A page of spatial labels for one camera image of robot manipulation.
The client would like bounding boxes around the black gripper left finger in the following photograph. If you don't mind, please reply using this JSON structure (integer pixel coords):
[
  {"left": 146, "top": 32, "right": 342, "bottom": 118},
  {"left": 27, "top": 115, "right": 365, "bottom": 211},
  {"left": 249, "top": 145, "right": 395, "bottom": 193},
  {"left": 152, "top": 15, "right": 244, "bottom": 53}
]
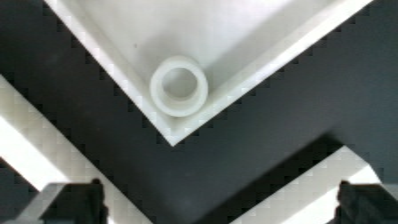
[{"left": 13, "top": 179, "right": 109, "bottom": 224}]

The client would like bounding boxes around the white square tabletop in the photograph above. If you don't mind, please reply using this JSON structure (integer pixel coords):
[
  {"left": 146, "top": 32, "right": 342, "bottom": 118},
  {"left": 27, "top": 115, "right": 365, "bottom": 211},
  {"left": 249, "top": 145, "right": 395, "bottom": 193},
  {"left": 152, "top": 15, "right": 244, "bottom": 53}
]
[{"left": 45, "top": 0, "right": 374, "bottom": 144}]

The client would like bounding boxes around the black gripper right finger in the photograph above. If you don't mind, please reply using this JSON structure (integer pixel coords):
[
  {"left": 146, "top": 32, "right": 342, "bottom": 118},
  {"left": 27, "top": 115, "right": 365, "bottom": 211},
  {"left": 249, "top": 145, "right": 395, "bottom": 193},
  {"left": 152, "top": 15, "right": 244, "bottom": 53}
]
[{"left": 333, "top": 181, "right": 398, "bottom": 224}]

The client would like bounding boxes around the white L-shaped obstacle wall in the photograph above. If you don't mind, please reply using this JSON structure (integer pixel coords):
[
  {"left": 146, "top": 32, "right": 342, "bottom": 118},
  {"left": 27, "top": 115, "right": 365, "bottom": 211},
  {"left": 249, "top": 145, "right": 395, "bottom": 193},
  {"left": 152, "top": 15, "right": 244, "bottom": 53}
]
[{"left": 0, "top": 76, "right": 381, "bottom": 224}]

